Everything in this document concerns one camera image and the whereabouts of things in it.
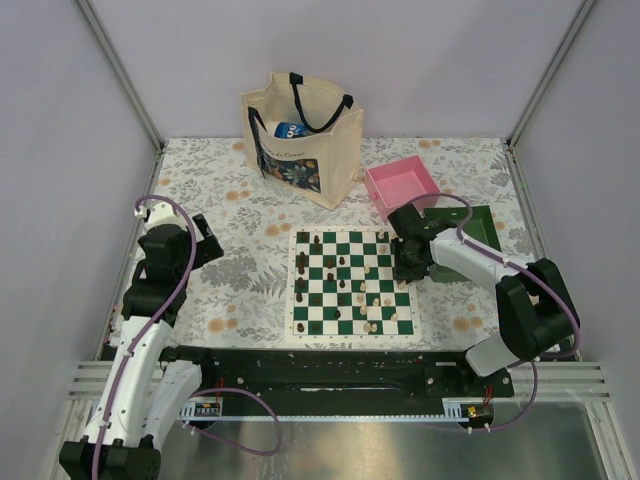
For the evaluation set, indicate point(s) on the green white chess board mat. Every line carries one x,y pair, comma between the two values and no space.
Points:
341,288

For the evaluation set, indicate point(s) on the green plastic tray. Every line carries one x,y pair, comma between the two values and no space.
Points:
480,227

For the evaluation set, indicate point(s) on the pink plastic box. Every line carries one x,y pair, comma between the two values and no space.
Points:
393,184

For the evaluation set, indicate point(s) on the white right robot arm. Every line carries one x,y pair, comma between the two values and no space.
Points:
535,312

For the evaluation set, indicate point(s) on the floral tablecloth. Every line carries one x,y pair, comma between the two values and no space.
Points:
239,300

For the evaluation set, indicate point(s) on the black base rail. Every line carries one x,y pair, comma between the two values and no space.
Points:
330,383

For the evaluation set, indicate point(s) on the beige canvas tote bag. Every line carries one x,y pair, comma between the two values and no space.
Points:
321,166

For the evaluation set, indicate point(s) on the blue white can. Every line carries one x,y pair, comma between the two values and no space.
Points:
289,130

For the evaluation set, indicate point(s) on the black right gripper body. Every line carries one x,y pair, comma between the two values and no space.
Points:
407,268

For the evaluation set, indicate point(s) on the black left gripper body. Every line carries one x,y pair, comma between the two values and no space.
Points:
207,247

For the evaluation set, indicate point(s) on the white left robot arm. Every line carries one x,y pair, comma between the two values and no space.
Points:
124,436

